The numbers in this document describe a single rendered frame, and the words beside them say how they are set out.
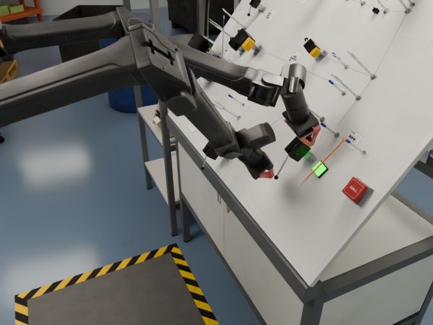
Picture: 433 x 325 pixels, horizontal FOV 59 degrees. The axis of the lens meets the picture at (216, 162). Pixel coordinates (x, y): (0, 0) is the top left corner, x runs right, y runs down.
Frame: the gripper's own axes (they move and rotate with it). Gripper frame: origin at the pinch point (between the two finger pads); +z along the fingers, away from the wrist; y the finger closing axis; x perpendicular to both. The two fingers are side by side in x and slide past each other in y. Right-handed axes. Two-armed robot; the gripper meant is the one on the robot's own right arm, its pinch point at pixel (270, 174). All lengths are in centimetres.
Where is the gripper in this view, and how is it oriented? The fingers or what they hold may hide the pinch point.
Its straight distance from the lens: 119.3
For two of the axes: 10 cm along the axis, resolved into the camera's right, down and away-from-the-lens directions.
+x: -7.5, 6.3, 2.1
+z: 5.9, 4.7, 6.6
